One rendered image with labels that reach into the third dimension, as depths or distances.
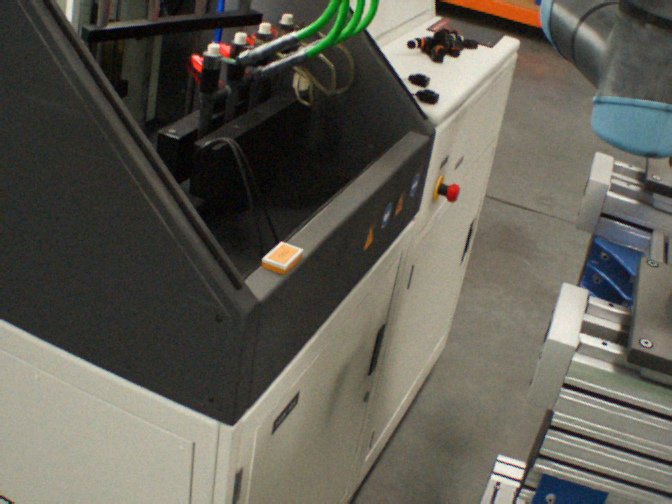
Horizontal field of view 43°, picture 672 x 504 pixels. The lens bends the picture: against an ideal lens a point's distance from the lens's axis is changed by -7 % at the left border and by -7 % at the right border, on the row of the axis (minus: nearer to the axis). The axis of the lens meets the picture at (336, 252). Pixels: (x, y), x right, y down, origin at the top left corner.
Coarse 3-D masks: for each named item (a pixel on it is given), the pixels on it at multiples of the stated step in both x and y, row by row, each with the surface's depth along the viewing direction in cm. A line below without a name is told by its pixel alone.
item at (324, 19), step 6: (336, 0) 114; (342, 0) 115; (330, 6) 115; (336, 6) 115; (324, 12) 116; (330, 12) 115; (336, 12) 116; (318, 18) 117; (324, 18) 116; (330, 18) 116; (312, 24) 117; (318, 24) 117; (324, 24) 117; (300, 30) 119; (306, 30) 118; (312, 30) 117; (318, 30) 117; (300, 36) 118; (306, 36) 118
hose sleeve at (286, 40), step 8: (296, 32) 119; (280, 40) 120; (288, 40) 119; (296, 40) 119; (256, 48) 122; (264, 48) 121; (272, 48) 121; (280, 48) 120; (288, 48) 120; (256, 56) 122; (264, 56) 122
